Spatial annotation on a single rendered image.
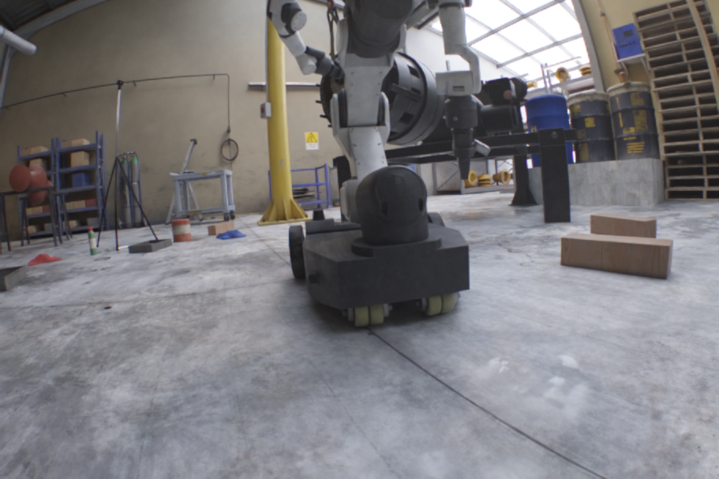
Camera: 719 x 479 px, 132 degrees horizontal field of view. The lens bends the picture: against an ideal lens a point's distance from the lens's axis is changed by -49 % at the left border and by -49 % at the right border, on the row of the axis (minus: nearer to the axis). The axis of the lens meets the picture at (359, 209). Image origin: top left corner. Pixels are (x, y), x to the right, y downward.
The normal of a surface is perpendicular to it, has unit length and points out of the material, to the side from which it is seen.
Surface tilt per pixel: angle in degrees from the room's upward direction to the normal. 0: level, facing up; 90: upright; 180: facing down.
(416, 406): 0
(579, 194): 90
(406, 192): 76
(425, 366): 0
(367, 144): 57
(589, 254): 90
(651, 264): 90
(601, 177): 90
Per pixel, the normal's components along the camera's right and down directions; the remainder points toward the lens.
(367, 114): 0.15, 0.74
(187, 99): 0.42, 0.02
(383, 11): 0.14, 0.17
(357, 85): 0.14, 0.88
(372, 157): 0.07, -0.51
